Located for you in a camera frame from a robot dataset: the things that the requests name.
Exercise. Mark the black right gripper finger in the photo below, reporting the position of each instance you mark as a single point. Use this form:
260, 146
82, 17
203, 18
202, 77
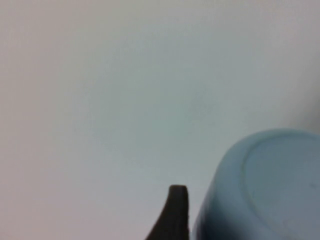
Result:
175, 215

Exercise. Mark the light blue plastic cup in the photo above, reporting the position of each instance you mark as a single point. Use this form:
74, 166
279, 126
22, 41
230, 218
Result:
262, 190

